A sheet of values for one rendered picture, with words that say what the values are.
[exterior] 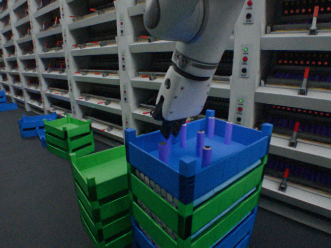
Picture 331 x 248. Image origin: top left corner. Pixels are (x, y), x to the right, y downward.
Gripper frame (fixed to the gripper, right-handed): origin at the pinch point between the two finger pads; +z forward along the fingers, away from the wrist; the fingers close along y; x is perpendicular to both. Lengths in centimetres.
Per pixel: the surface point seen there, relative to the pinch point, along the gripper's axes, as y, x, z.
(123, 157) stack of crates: 1.7, 21.4, 36.2
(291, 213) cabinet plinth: 53, -32, 35
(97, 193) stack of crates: -15.4, 3.7, 25.2
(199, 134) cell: 4.7, -4.7, -1.1
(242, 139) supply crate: 20.4, -8.2, 2.6
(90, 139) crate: 4, 73, 78
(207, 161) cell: -0.3, -12.6, -2.6
